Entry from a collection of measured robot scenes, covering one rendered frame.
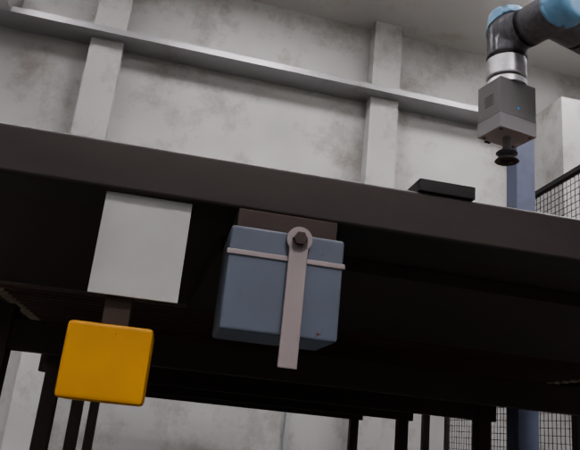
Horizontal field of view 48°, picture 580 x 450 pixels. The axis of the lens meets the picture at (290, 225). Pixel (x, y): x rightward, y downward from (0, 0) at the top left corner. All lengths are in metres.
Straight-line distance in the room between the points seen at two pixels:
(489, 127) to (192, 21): 5.88
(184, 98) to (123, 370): 5.90
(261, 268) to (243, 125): 5.79
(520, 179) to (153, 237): 2.74
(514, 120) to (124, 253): 0.78
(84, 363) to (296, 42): 6.49
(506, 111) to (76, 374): 0.88
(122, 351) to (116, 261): 0.11
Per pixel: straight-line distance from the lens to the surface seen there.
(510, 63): 1.32
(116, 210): 0.78
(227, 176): 0.79
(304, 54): 7.04
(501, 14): 1.38
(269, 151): 6.45
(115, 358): 0.72
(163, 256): 0.76
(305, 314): 0.74
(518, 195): 3.32
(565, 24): 1.30
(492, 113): 1.27
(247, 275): 0.74
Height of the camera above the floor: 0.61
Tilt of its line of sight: 18 degrees up
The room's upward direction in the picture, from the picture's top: 6 degrees clockwise
